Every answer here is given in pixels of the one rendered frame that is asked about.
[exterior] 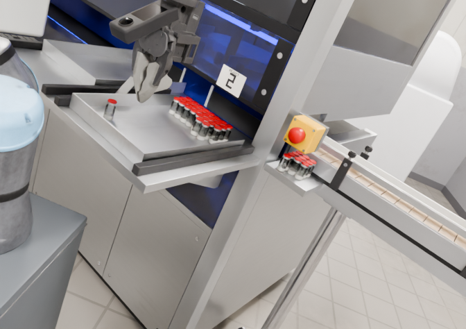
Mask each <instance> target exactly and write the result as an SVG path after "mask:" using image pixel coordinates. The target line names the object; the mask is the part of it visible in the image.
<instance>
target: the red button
mask: <svg viewBox="0 0 466 329"><path fill-rule="evenodd" d="M304 138H305V132H304V130H303V129H302V128H300V127H295V128H292V129H290V131H289V132H288V139H289V140H290V142H291V143H293V144H299V143H301V142H303V141H304Z"/></svg>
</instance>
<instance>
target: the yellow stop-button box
mask: <svg viewBox="0 0 466 329"><path fill-rule="evenodd" d="M295 127H300V128H302V129H303V130H304V132H305V138H304V141H303V142H301V143H299V144H293V143H291V142H290V140H289V139H288V132H289V131H290V129H292V128H295ZM328 130H329V127H327V126H326V125H324V124H322V123H320V122H319V121H317V120H316V119H314V118H313V117H310V116H308V115H297V116H294V118H293V120H292V122H291V124H290V126H289V128H288V130H287V132H286V134H285V136H284V141H285V142H286V143H288V144H290V145H291V146H293V147H294V148H296V149H297V150H298V151H300V152H302V153H303V154H307V153H312V152H316V151H318V149H319V147H320V145H321V143H322V141H323V139H324V138H325V135H326V134H327V131H328Z"/></svg>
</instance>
